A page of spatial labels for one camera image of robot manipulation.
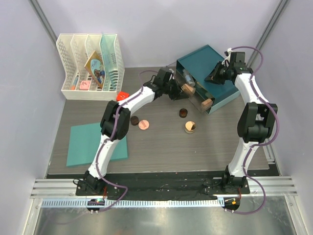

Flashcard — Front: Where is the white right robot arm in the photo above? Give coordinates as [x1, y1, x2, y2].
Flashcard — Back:
[205, 52, 278, 193]

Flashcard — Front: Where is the teal drawer cabinet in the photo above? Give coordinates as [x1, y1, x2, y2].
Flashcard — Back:
[176, 45, 240, 114]

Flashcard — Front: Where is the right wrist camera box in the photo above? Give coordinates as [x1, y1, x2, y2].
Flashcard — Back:
[229, 52, 246, 67]

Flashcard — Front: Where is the peach foundation bottle black cap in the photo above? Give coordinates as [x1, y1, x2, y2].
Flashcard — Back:
[181, 84, 196, 96]

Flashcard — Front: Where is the clear smoked drawer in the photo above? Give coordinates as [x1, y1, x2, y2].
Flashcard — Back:
[203, 103, 214, 114]
[167, 62, 215, 113]

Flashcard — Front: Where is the pink round compact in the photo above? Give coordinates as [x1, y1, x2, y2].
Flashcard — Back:
[138, 120, 150, 130]

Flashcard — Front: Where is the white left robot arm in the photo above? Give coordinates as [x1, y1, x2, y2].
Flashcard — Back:
[77, 73, 183, 195]

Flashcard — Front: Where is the aluminium front rail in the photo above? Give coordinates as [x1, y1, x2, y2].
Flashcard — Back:
[30, 176, 298, 208]

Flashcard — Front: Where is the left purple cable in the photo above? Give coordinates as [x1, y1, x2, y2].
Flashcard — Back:
[55, 70, 159, 225]

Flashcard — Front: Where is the orange blue marker pen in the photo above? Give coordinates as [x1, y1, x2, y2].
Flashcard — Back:
[70, 75, 79, 90]

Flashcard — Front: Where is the small beige concealer tube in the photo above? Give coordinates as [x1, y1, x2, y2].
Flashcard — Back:
[201, 98, 213, 110]

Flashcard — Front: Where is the white mesh file organizer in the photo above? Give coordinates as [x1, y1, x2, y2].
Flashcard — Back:
[56, 33, 125, 100]

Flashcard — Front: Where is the illustrated picture book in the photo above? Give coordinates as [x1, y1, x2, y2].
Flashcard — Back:
[84, 51, 106, 88]

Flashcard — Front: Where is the pink square eraser box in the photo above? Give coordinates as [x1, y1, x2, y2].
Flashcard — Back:
[79, 80, 91, 91]

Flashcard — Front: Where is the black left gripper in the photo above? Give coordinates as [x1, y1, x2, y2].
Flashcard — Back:
[163, 78, 189, 101]

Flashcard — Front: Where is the clear rectangular bottle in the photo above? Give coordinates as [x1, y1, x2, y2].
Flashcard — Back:
[183, 69, 195, 87]

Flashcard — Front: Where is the red cube block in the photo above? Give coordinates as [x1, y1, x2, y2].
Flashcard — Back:
[116, 91, 130, 101]

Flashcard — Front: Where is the dark amber round jar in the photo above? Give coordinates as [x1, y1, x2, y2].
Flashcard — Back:
[179, 108, 188, 118]

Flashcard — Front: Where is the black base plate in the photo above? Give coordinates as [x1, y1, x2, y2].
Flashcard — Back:
[73, 171, 250, 196]

